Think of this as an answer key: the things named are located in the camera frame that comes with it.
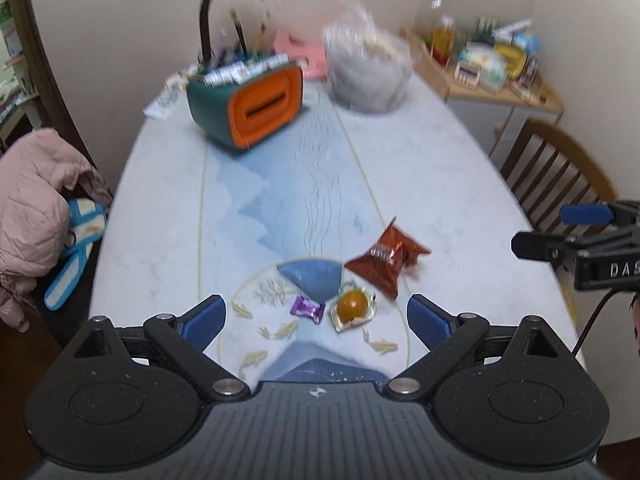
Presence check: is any orange green storage box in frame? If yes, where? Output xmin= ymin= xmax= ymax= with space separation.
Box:
xmin=186 ymin=62 xmax=305 ymax=151

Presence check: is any row of paint tubes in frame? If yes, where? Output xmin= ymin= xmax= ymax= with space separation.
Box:
xmin=200 ymin=52 xmax=289 ymax=87

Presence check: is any yellow case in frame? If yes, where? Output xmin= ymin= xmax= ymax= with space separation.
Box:
xmin=492 ymin=42 xmax=531 ymax=79

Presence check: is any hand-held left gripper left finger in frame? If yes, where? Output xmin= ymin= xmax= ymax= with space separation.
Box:
xmin=71 ymin=294 xmax=251 ymax=403

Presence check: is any dark red foil packet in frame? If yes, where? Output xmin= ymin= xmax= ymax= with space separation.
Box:
xmin=344 ymin=217 xmax=432 ymax=301

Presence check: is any black cable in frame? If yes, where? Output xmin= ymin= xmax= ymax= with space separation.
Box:
xmin=570 ymin=287 xmax=623 ymax=356

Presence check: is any bottle with orange liquid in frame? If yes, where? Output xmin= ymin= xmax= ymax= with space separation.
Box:
xmin=431 ymin=15 xmax=457 ymax=64

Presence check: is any white paper leaflet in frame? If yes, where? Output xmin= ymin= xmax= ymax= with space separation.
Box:
xmin=144 ymin=72 xmax=188 ymax=121

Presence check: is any pale green box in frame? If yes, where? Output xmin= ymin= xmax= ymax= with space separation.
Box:
xmin=480 ymin=57 xmax=508 ymax=92

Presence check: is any bundle of paint brushes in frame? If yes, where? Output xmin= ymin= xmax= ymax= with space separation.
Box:
xmin=227 ymin=7 xmax=273 ymax=61

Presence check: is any clear glass jar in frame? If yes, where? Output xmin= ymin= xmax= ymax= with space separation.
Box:
xmin=415 ymin=0 xmax=443 ymax=47

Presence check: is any pink padded jacket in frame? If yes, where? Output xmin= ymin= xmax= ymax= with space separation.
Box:
xmin=0 ymin=128 xmax=113 ymax=333

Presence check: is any wooden chair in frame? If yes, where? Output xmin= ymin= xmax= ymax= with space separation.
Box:
xmin=500 ymin=117 xmax=618 ymax=233

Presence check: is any blue white fabric item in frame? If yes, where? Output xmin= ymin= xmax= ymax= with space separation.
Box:
xmin=44 ymin=197 xmax=108 ymax=311

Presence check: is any dark wooden shelf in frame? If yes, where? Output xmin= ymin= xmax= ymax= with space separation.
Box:
xmin=0 ymin=0 xmax=101 ymax=171

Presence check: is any clear plastic bag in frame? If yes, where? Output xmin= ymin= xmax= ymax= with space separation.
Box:
xmin=322 ymin=0 xmax=415 ymax=113

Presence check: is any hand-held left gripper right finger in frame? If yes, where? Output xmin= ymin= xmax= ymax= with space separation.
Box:
xmin=382 ymin=294 xmax=577 ymax=403

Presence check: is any purple candy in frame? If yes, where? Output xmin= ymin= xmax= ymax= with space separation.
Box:
xmin=290 ymin=294 xmax=326 ymax=326

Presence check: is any light wooden cabinet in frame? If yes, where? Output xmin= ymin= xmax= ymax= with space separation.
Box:
xmin=400 ymin=25 xmax=566 ymax=161

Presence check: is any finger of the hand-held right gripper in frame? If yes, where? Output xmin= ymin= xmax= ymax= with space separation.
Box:
xmin=559 ymin=199 xmax=640 ymax=229
xmin=511 ymin=227 xmax=640 ymax=262

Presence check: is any white timer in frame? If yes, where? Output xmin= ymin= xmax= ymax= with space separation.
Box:
xmin=455 ymin=60 xmax=483 ymax=89

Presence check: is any pink box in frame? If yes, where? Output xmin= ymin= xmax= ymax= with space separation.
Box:
xmin=272 ymin=30 xmax=328 ymax=80

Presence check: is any orange candy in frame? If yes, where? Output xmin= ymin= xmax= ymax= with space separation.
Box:
xmin=329 ymin=282 xmax=378 ymax=333

